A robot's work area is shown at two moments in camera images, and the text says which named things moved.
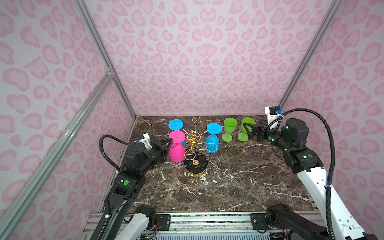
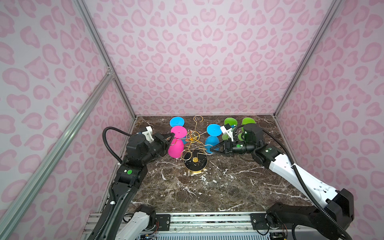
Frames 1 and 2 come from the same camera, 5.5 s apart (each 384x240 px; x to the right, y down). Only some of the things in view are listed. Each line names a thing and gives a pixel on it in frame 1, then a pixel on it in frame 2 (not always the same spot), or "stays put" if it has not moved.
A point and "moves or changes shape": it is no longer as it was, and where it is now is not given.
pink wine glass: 177,149 moves or changes shape
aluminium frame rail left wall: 103,84 stays put
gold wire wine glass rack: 196,159 stays put
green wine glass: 243,136 stays put
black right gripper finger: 251,134 to 220,146
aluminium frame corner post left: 87,17 stays put
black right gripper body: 266,134 to 234,148
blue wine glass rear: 212,144 stays put
